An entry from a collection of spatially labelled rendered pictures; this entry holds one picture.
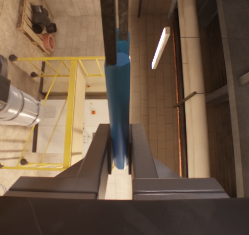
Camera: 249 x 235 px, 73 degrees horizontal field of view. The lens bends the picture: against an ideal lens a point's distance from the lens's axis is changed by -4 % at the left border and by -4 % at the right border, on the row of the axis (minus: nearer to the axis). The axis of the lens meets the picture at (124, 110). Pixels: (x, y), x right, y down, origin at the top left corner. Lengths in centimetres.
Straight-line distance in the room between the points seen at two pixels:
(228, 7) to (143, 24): 227
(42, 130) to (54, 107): 57
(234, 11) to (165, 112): 247
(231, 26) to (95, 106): 306
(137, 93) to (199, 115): 183
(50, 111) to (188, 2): 369
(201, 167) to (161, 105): 192
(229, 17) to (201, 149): 240
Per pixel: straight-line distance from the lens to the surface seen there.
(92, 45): 504
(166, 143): 438
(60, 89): 434
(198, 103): 321
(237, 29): 383
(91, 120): 390
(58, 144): 408
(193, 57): 349
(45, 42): 461
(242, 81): 326
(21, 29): 403
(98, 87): 411
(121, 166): 16
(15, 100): 44
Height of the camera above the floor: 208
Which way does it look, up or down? level
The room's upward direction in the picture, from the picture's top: 90 degrees clockwise
